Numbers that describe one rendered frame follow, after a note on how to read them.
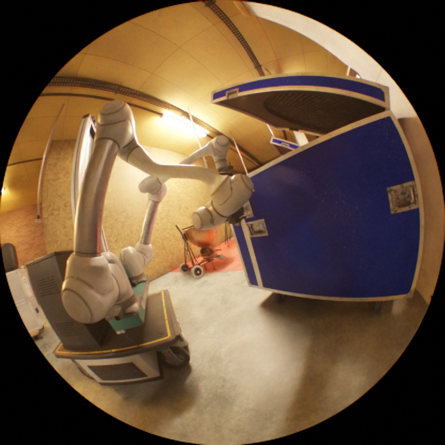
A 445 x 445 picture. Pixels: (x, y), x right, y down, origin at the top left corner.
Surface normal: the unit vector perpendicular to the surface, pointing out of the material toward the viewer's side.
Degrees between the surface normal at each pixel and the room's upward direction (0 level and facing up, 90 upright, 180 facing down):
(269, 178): 90
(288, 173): 90
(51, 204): 90
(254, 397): 0
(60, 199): 90
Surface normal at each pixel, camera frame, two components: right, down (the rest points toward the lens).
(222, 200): -0.36, 0.51
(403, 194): -0.77, 0.26
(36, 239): 0.81, -0.24
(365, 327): -0.29, -0.96
